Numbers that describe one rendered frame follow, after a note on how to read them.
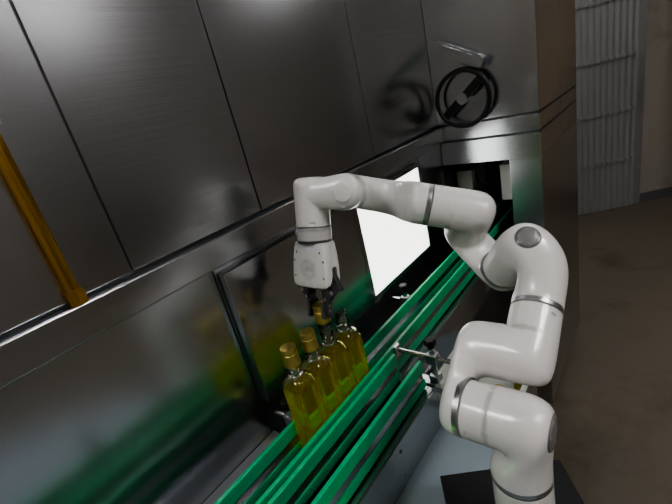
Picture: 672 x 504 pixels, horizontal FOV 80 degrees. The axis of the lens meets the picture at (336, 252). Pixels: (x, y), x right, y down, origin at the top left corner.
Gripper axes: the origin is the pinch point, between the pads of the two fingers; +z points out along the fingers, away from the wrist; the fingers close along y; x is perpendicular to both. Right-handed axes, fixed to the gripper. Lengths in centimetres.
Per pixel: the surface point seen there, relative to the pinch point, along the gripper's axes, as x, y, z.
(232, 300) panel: -14.3, -11.9, -3.9
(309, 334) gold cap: -5.7, 1.8, 3.9
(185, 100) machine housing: -18, -15, -45
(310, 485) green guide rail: -13.6, 6.5, 32.1
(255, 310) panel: -8.6, -11.8, -0.1
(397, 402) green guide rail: 8.4, 13.8, 22.5
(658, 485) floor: 113, 61, 93
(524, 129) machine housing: 95, 17, -42
